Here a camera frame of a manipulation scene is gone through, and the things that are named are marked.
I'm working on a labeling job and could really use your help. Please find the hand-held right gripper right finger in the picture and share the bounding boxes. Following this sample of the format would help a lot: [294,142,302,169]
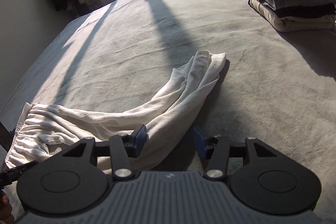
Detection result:
[193,126,279,179]

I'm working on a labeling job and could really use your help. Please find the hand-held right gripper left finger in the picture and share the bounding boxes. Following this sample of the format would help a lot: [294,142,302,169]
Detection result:
[62,124,148,179]

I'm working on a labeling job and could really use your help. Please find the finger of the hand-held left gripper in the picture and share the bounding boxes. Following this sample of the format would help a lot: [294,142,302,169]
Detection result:
[0,160,39,189]

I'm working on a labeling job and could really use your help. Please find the white pants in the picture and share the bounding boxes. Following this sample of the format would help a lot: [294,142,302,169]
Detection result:
[5,50,228,224]

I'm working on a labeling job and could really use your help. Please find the person's left hand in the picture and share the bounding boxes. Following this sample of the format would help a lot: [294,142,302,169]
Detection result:
[0,191,15,224]

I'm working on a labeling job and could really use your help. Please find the dark furniture edge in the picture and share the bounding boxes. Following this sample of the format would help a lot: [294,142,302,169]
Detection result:
[0,121,16,159]

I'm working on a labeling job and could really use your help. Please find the grey bed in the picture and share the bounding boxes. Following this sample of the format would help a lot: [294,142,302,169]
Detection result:
[0,0,336,224]

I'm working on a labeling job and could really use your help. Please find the folded beige garment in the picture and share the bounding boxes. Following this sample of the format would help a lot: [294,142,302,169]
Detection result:
[248,0,336,33]

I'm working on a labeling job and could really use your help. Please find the folded dark garment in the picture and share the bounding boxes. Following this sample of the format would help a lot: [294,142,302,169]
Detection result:
[273,3,336,19]

